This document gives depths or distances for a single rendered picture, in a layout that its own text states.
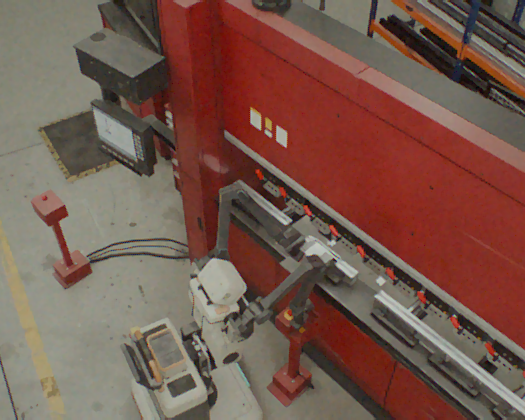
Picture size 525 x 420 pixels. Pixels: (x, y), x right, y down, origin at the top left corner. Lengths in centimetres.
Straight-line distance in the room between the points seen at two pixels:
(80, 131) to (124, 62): 278
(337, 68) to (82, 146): 366
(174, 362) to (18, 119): 381
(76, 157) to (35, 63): 172
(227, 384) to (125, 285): 130
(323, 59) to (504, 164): 93
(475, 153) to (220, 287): 136
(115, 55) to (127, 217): 205
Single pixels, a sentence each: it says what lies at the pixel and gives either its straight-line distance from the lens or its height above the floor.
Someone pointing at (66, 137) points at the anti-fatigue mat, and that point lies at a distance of 625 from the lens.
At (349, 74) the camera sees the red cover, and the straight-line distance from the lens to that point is 283.
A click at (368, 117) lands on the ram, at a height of 211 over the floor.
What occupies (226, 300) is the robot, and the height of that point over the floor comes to 128.
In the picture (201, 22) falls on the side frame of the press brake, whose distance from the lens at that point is 339.
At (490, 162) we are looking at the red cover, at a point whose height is 226.
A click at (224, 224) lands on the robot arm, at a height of 143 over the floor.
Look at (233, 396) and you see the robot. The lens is 403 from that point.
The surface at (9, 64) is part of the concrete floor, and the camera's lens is 748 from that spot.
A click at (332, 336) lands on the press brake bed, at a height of 49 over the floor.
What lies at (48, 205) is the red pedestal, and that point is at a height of 80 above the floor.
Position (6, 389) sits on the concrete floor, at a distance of 467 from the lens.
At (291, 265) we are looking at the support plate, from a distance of 366.
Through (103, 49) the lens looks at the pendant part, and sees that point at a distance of 370.
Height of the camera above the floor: 388
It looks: 47 degrees down
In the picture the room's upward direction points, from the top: straight up
